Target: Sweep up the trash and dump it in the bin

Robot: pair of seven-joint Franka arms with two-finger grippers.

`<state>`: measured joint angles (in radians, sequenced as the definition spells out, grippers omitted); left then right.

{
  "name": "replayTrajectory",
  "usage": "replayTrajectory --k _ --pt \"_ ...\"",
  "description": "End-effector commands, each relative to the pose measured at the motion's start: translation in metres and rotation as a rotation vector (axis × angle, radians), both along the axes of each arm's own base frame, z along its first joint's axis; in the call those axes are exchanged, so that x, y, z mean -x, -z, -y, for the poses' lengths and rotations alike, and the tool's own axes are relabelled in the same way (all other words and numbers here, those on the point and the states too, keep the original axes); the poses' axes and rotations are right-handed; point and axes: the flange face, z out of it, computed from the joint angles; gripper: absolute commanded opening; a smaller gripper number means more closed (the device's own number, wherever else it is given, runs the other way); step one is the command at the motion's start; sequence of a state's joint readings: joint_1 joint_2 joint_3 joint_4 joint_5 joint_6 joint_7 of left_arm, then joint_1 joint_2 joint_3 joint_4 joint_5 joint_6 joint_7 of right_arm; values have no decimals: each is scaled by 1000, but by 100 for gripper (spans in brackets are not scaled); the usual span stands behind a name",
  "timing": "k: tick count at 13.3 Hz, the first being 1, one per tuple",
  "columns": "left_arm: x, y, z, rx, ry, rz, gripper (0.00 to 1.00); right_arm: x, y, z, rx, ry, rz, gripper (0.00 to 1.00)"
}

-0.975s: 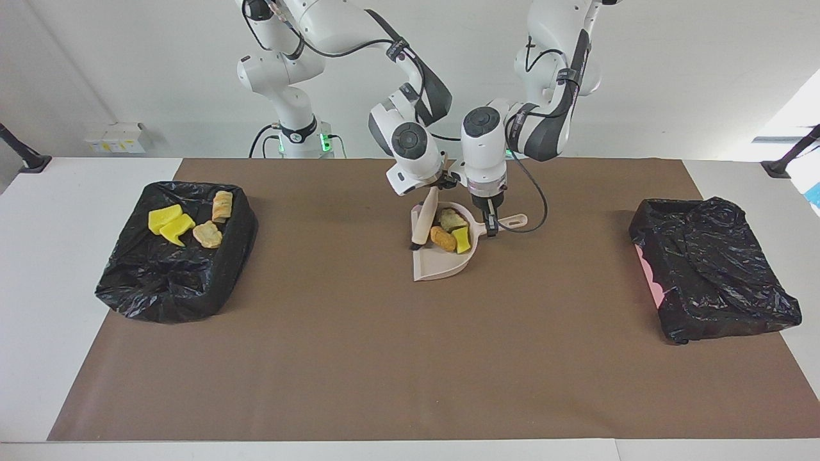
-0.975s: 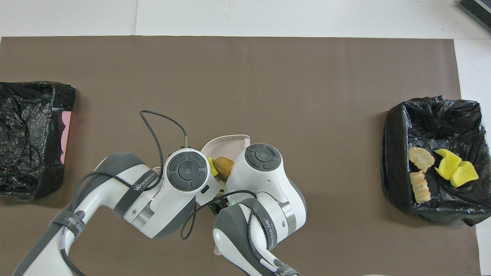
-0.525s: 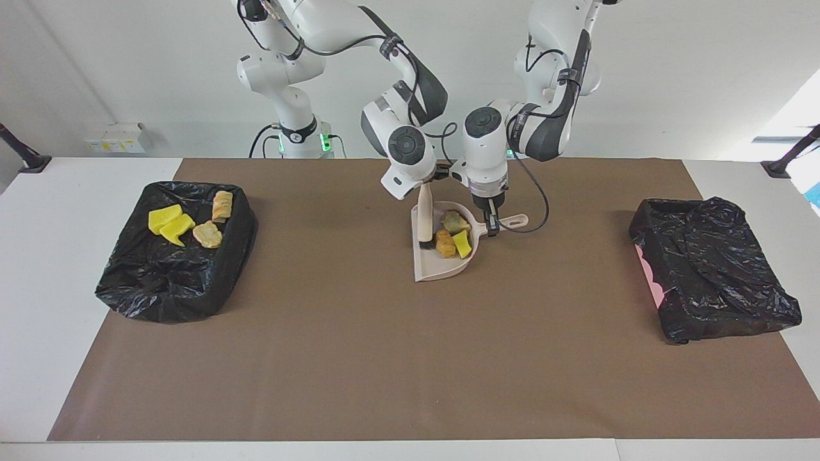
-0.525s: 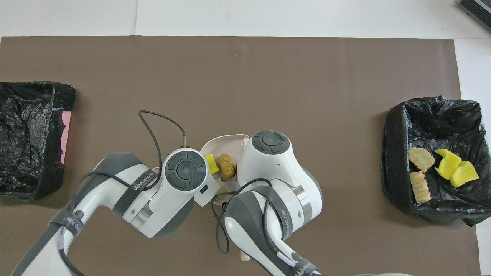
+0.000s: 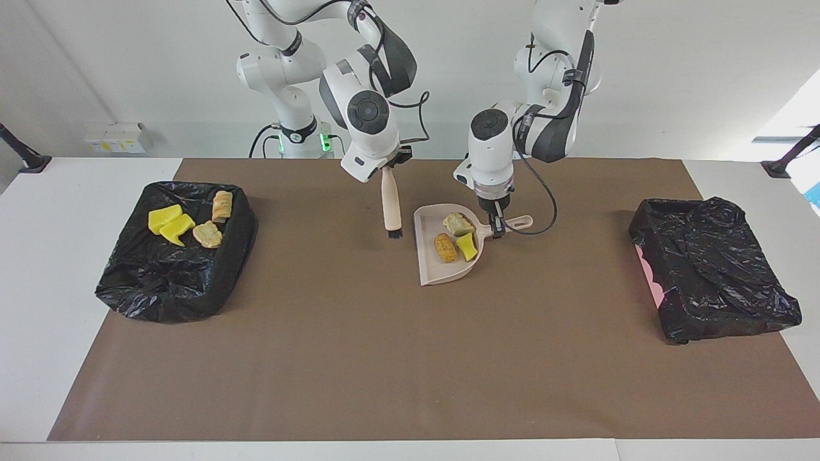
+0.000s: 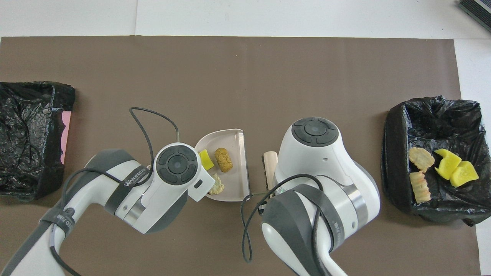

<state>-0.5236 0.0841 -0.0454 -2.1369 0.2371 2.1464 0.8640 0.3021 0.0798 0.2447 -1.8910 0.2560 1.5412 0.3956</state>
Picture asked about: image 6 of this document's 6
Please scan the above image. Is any brown paper table mat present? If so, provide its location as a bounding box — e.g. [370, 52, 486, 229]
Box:
[0, 36, 482, 276]

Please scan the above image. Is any brown sponge lump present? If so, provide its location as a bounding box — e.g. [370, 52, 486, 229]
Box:
[214, 148, 233, 173]

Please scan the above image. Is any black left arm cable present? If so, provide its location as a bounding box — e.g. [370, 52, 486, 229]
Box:
[49, 107, 180, 276]

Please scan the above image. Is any green and yellow sponge piece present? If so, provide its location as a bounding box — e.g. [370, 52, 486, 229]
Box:
[198, 149, 215, 171]

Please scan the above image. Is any pink plastic bin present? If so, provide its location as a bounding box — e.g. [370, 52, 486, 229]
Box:
[60, 110, 72, 164]

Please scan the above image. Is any left black bag bin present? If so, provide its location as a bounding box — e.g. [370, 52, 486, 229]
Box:
[0, 81, 76, 202]

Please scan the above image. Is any dark grey ribbed device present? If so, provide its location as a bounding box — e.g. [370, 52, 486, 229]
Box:
[458, 0, 491, 33]

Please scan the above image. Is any notched yellow sponge piece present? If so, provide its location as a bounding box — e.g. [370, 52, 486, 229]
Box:
[434, 148, 462, 180]

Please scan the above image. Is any black bag lined trash bin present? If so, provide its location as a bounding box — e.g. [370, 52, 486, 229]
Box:
[381, 95, 491, 227]

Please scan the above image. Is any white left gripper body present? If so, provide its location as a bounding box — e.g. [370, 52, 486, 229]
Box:
[187, 168, 216, 202]

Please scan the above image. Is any beige brush with black bristles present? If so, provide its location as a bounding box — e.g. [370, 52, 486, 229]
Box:
[262, 151, 278, 191]

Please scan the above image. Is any beige plastic dustpan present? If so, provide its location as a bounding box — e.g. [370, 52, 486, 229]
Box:
[194, 129, 250, 202]

